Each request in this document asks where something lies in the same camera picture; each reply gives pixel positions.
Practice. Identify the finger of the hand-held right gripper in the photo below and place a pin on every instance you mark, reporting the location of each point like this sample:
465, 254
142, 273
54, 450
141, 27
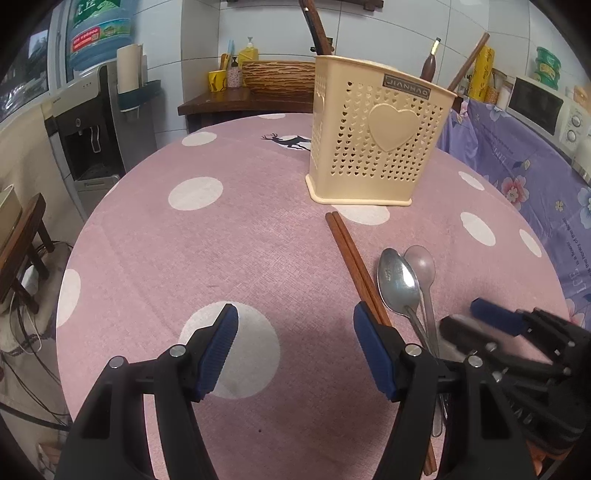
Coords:
496, 316
464, 333

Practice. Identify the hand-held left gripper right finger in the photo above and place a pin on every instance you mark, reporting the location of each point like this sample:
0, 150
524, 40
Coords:
374, 355

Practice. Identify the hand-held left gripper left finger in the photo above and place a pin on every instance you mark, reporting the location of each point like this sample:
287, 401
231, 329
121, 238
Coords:
217, 355

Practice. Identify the shiny metal spoon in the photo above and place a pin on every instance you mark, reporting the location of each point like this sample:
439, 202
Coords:
397, 281

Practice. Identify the pale metal spoon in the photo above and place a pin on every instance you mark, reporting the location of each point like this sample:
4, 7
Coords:
420, 267

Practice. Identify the brown wooden chopstick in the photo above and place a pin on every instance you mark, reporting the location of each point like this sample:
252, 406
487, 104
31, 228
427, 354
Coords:
358, 256
351, 258

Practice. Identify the cream plastic utensil holder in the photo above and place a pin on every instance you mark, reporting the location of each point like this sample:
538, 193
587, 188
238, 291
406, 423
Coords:
369, 152

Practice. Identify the long dark brown chopstick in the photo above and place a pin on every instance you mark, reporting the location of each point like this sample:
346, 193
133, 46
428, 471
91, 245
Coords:
468, 60

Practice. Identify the dark wooden spoon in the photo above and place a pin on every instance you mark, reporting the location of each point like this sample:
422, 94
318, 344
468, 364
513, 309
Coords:
308, 16

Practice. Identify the pink polka dot tablecloth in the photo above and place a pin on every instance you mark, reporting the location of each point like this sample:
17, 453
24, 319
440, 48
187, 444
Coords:
277, 277

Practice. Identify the purple floral cloth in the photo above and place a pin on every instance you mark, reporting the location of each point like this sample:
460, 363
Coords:
521, 175

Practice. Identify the white microwave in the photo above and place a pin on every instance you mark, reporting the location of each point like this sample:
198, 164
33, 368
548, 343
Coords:
535, 108

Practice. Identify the glass jar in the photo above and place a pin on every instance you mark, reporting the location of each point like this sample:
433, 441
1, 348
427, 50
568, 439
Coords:
501, 92

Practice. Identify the dark wooden stool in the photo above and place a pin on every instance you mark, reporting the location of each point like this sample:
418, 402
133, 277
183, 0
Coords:
30, 226

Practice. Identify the clear jar yellow contents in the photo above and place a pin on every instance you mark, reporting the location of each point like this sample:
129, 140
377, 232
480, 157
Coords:
580, 93

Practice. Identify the yellow patterned roll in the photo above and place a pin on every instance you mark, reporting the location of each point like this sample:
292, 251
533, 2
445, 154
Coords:
482, 74

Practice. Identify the dark wooden counter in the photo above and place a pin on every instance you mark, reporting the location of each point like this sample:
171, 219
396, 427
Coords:
217, 104

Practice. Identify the grey water dispenser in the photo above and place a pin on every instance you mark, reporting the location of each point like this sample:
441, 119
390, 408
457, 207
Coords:
87, 138

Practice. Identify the yellow cup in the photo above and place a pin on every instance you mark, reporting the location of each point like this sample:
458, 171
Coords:
216, 82

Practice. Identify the blue cup holder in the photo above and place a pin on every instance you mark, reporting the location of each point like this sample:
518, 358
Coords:
143, 92

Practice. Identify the pink dotted bottle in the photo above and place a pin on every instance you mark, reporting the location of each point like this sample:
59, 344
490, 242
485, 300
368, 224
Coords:
234, 76

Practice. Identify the woven brown basin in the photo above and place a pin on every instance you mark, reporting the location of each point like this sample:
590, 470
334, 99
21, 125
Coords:
277, 76

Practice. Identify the paper cup tube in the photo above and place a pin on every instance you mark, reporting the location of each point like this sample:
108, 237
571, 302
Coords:
128, 64

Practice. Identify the yellow soap dispenser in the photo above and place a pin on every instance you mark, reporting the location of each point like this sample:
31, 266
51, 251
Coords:
249, 50

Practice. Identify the blue water bottle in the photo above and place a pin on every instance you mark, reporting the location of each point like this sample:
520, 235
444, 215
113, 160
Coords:
99, 37

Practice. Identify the white framed window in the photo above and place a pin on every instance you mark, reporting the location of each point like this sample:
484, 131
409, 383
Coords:
27, 69

